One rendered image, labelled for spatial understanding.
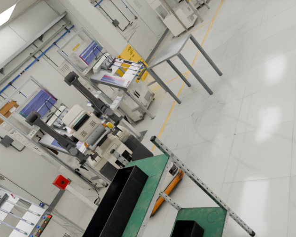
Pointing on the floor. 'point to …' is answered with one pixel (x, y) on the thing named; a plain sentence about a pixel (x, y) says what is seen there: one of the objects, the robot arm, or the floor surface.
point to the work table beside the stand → (167, 53)
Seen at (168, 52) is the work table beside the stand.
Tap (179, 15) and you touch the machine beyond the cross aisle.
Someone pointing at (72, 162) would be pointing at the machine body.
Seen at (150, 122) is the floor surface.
